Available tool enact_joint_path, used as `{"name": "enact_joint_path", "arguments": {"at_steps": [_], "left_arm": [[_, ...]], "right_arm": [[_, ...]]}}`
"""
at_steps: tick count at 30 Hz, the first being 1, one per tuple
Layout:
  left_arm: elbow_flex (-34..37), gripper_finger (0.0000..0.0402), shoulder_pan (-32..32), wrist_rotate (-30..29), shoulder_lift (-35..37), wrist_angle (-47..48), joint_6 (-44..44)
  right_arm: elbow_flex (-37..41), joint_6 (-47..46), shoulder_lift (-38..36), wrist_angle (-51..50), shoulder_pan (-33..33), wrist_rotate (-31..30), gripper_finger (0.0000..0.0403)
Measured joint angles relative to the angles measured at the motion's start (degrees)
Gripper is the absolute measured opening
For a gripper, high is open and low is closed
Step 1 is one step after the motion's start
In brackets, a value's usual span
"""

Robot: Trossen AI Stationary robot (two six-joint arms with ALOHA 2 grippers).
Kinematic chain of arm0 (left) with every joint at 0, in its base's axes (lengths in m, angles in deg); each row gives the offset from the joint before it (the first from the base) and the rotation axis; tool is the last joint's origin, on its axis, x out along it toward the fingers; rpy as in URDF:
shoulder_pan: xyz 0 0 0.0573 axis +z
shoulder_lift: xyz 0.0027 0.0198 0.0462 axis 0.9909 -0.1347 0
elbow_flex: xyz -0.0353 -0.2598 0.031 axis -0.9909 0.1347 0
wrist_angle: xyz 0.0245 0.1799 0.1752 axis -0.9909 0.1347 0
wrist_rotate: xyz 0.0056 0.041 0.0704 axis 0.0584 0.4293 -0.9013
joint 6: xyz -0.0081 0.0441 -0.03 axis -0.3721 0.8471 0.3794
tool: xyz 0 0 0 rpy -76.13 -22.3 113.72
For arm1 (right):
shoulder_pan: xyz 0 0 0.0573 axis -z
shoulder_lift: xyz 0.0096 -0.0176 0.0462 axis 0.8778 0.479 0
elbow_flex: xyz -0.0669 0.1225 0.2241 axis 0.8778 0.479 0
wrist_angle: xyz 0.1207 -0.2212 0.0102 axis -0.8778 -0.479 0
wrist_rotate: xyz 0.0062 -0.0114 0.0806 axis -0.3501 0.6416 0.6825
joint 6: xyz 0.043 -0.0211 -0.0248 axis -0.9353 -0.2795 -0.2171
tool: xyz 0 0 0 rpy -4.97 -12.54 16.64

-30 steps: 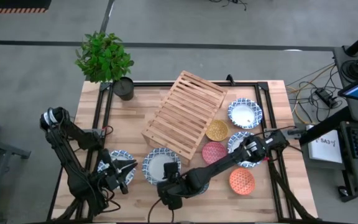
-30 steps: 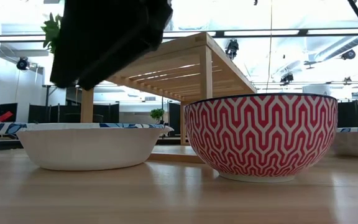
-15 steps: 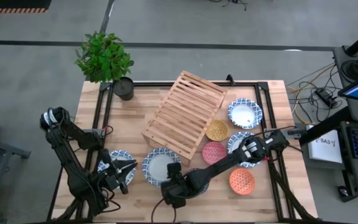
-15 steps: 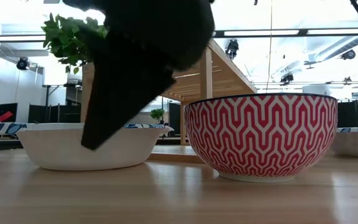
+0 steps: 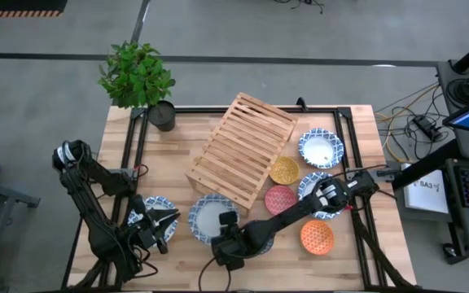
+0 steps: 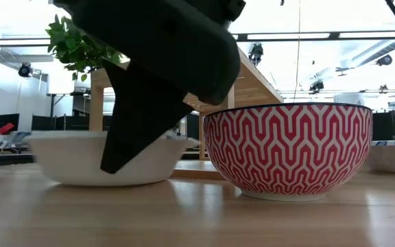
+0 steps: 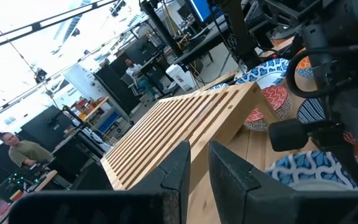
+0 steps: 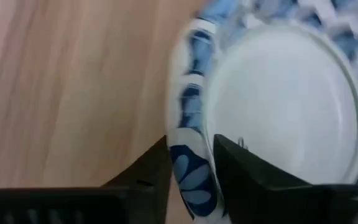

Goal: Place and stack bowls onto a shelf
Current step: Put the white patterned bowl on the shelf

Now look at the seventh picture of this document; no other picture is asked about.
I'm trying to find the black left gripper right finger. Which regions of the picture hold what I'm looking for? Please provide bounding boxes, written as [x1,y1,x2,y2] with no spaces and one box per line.
[208,139,358,224]

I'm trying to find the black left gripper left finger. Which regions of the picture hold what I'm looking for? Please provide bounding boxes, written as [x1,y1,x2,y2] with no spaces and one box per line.
[8,139,192,224]

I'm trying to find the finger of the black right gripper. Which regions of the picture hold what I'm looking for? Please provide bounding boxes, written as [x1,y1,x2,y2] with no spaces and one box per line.
[314,136,358,191]
[268,118,346,152]

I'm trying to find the navy striped bowl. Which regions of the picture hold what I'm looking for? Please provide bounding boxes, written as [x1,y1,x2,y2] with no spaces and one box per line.
[296,98,358,146]

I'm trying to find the red leaf pattern bowl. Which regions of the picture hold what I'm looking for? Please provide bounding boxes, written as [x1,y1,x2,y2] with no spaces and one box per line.
[243,85,293,132]

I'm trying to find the orange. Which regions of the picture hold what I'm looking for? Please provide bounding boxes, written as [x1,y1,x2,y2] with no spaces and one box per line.
[295,55,315,79]

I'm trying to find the wooden slatted shelf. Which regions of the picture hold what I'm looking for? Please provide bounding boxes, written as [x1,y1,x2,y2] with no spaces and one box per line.
[99,81,281,195]

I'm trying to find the wooden background table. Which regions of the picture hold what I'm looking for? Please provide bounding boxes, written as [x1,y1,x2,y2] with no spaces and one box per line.
[0,169,58,224]

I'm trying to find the person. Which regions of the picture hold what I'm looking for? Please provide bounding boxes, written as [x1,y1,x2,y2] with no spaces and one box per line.
[0,131,55,169]
[124,58,164,98]

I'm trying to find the wooden rack with items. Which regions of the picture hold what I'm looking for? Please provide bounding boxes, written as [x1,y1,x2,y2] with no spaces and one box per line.
[72,96,121,133]

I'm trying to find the black partition panel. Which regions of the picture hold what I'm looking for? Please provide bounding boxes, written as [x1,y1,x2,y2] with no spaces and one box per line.
[94,63,142,115]

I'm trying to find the black desk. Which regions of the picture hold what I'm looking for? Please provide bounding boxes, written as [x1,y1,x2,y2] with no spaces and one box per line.
[173,17,229,66]

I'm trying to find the white bin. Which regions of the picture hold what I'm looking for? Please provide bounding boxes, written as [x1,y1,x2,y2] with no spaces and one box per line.
[165,63,196,91]

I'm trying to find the black keyboard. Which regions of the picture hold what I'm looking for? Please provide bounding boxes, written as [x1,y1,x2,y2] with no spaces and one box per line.
[182,33,208,53]

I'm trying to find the blue screen monitor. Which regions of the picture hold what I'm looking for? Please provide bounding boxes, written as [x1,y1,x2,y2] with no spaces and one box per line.
[187,0,213,23]

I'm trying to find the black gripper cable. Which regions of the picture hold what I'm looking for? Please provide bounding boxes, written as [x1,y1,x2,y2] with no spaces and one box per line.
[285,45,358,100]

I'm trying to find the black frame post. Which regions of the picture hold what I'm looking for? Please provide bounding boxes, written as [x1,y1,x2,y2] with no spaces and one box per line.
[139,0,185,57]
[211,0,262,71]

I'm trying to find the black ceiling camera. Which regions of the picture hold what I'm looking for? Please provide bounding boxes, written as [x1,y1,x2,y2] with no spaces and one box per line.
[34,67,48,84]

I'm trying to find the black overhead rail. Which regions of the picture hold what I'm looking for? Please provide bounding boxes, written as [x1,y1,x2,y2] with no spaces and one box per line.
[0,0,119,54]

